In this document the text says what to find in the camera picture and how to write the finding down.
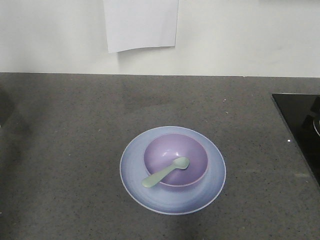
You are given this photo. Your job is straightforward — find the pale green plastic spoon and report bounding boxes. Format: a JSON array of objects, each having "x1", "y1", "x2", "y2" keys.
[{"x1": 141, "y1": 157, "x2": 190, "y2": 188}]

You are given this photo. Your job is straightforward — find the white paper sheet on wall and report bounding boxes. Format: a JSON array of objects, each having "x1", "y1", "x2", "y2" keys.
[{"x1": 103, "y1": 0, "x2": 179, "y2": 53}]

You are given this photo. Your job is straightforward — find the lilac plastic bowl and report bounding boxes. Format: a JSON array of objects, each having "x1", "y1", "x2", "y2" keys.
[{"x1": 143, "y1": 133, "x2": 209, "y2": 188}]

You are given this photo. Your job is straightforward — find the light blue plate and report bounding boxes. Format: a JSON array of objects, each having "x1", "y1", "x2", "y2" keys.
[{"x1": 119, "y1": 126, "x2": 226, "y2": 215}]

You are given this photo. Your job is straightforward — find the black gas cooktop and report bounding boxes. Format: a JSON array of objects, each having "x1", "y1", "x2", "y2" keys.
[{"x1": 272, "y1": 93, "x2": 320, "y2": 183}]

